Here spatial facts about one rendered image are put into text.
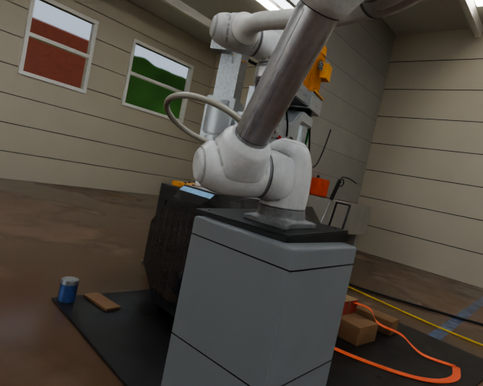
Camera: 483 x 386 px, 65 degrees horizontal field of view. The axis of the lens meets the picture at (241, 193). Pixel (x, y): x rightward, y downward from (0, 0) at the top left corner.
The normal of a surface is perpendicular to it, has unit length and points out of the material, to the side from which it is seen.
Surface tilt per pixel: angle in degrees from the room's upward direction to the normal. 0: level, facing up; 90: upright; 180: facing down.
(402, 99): 90
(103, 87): 90
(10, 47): 90
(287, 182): 92
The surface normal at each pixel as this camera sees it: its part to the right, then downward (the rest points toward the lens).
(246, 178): 0.28, 0.69
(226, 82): -0.28, 0.00
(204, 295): -0.65, -0.09
